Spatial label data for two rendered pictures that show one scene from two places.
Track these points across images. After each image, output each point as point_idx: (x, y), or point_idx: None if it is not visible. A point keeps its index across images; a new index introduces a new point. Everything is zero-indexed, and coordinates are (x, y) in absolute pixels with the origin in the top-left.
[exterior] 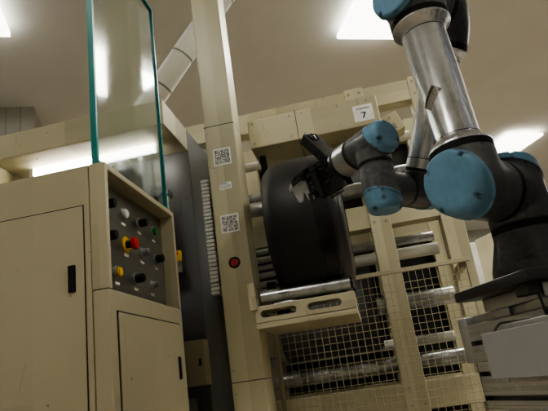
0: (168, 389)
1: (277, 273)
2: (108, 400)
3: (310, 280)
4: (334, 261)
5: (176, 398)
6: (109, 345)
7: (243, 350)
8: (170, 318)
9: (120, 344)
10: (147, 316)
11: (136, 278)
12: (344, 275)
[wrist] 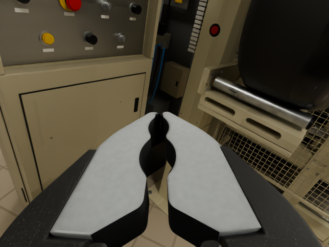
0: (114, 124)
1: (239, 70)
2: (18, 157)
3: (267, 95)
4: (305, 99)
5: (125, 125)
6: (10, 124)
7: (191, 105)
8: (132, 71)
9: (27, 121)
10: (85, 82)
11: (86, 39)
12: (309, 111)
